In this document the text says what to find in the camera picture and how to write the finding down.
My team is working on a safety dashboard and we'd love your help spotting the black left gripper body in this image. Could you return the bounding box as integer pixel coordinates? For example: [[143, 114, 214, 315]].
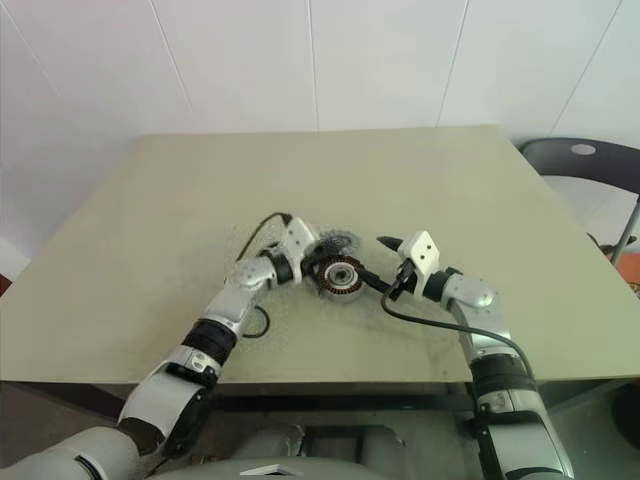
[[298, 238, 330, 280]]

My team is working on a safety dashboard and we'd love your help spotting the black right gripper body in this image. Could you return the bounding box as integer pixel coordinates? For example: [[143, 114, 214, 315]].
[[391, 259, 427, 302]]

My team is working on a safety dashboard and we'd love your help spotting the grey metal motor housing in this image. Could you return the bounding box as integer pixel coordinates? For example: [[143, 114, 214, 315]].
[[313, 253, 370, 303]]

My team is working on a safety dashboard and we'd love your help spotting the grey robot torso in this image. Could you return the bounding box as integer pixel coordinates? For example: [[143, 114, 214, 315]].
[[164, 422, 481, 480]]

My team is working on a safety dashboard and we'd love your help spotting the black chair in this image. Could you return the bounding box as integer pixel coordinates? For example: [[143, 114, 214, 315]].
[[517, 136, 640, 274]]

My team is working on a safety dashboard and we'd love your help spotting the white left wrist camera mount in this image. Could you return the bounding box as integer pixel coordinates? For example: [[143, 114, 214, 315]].
[[278, 217, 322, 274]]

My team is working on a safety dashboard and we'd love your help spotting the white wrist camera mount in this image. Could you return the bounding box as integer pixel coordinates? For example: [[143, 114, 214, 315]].
[[397, 230, 442, 284], [278, 217, 322, 274]]

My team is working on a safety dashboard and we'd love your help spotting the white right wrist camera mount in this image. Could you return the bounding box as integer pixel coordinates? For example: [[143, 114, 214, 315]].
[[397, 230, 442, 284]]

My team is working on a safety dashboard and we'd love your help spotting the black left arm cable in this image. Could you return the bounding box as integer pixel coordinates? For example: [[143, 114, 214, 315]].
[[238, 212, 295, 340]]

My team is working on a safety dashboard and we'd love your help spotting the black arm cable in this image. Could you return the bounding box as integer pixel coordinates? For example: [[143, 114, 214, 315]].
[[381, 284, 539, 386], [238, 212, 295, 340]]

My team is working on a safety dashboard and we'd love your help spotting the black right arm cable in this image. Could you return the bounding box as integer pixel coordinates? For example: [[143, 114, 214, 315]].
[[381, 284, 539, 386]]

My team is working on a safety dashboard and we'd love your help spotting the black table frame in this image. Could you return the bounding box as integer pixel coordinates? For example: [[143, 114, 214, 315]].
[[209, 382, 481, 417]]

